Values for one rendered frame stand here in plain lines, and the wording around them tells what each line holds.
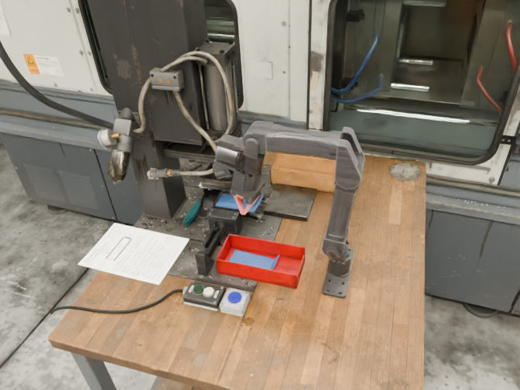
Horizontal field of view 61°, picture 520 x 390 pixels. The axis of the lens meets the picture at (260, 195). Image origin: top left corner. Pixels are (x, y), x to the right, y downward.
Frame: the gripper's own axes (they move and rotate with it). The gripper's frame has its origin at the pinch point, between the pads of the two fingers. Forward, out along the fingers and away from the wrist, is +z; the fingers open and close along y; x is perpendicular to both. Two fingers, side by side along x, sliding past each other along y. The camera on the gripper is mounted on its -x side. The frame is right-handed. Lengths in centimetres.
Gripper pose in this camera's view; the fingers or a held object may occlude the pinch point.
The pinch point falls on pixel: (243, 211)
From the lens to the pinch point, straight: 128.3
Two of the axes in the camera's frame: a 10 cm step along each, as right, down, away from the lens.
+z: -1.7, 8.2, 5.4
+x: 9.0, 3.5, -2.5
